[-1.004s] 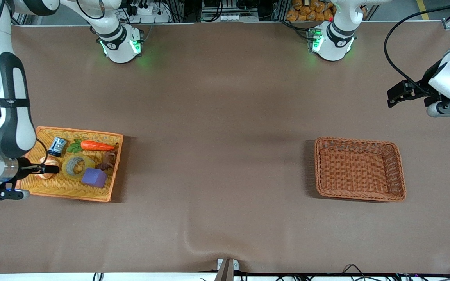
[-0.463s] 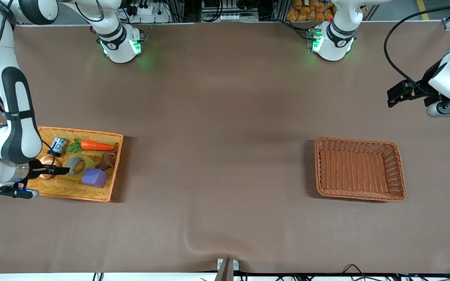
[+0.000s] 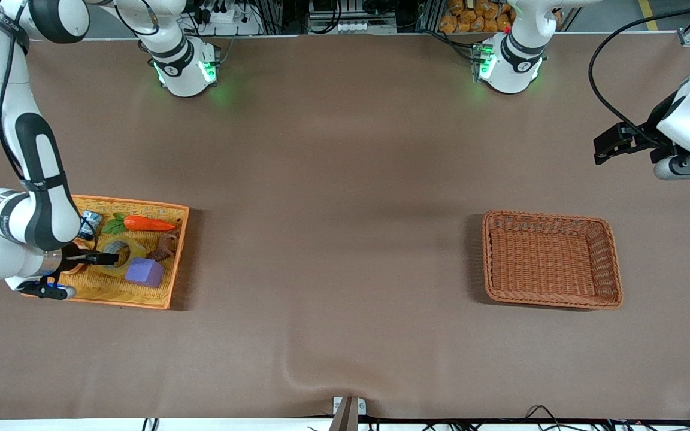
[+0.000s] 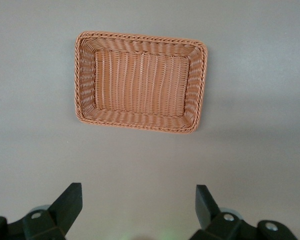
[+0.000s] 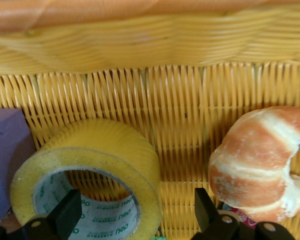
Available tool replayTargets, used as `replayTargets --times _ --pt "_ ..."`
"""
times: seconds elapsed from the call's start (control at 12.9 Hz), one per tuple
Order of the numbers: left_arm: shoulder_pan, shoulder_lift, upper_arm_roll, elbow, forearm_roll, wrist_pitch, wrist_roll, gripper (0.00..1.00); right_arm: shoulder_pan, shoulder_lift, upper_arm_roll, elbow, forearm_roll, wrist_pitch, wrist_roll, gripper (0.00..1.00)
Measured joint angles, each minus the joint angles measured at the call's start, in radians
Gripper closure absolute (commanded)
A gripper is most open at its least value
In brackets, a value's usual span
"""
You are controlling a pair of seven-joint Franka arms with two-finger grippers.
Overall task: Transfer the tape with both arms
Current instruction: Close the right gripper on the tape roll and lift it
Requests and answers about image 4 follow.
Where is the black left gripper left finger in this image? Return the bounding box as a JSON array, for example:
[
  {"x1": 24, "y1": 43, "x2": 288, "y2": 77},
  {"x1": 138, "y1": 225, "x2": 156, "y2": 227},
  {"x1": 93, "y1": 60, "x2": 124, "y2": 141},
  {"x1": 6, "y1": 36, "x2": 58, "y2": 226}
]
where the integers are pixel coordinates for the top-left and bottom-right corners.
[{"x1": 0, "y1": 182, "x2": 84, "y2": 240}]

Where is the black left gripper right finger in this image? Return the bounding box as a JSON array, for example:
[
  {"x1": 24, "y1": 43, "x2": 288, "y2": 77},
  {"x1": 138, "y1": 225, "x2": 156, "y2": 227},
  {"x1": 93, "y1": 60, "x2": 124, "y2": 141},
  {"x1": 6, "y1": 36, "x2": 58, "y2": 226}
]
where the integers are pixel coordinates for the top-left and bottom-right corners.
[{"x1": 189, "y1": 184, "x2": 299, "y2": 240}]

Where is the brown wicker basket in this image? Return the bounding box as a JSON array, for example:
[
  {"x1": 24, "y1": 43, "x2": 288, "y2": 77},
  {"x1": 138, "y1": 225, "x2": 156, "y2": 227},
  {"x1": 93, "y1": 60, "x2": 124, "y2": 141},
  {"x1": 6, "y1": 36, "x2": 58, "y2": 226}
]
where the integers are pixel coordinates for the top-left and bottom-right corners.
[{"x1": 73, "y1": 30, "x2": 209, "y2": 136}]

